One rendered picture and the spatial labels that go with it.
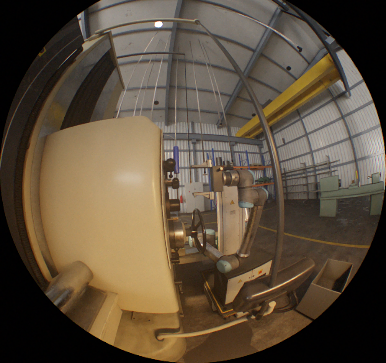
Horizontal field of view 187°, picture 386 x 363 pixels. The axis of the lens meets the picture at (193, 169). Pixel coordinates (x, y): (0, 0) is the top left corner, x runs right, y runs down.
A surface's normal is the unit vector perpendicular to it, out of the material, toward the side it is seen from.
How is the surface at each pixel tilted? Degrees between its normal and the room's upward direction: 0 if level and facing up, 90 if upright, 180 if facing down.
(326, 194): 90
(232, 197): 90
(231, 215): 90
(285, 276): 20
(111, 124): 90
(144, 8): 169
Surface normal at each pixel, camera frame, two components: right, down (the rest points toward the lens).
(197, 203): 0.20, -0.17
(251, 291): -0.17, -0.97
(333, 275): -0.98, 0.02
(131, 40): 0.10, 0.94
